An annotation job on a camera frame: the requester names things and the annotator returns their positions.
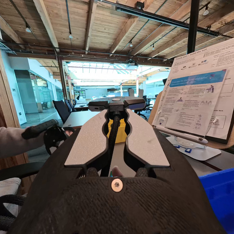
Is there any black braided cable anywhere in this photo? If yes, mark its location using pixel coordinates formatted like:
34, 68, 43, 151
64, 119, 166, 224
100, 109, 121, 177

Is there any yellow plastic box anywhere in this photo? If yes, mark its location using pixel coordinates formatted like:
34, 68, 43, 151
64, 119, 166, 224
107, 119, 128, 144

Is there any black braided strap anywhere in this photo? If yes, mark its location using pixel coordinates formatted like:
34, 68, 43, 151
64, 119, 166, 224
0, 194, 26, 231

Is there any blue header paper sheet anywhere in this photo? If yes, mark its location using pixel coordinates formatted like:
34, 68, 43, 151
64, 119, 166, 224
164, 69, 227, 136

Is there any black vertical pole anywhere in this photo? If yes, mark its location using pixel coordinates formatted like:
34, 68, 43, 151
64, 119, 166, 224
187, 0, 200, 54

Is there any black lighting track rail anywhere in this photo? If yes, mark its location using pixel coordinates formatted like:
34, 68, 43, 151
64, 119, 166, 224
115, 6, 234, 38

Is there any person's left forearm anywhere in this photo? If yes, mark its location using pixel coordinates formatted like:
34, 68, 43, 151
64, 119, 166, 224
0, 127, 45, 160

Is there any black chair armrest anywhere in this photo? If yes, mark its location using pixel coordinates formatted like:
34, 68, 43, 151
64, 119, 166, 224
0, 162, 45, 182

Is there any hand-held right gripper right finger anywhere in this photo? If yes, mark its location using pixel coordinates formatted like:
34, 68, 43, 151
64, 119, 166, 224
124, 109, 171, 168

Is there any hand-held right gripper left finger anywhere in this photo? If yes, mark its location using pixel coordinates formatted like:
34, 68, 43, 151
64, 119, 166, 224
64, 109, 110, 169

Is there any white document stand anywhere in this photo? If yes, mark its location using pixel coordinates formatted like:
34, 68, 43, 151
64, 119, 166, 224
155, 126, 227, 161

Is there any white instruction sheet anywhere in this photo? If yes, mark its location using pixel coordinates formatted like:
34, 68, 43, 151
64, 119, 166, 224
157, 38, 234, 140

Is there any blue plastic bin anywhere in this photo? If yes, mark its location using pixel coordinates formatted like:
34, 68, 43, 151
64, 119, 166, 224
198, 168, 234, 234

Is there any black office chair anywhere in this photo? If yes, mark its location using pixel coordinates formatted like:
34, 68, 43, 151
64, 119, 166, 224
52, 100, 71, 125

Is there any person's grey clothing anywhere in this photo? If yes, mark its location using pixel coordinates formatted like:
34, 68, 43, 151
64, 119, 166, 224
0, 177, 22, 212

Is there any white office table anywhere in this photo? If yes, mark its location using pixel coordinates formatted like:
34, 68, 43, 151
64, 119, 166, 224
62, 110, 103, 129

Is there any grey video switch box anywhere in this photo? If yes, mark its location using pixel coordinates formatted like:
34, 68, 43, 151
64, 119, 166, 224
88, 96, 146, 112

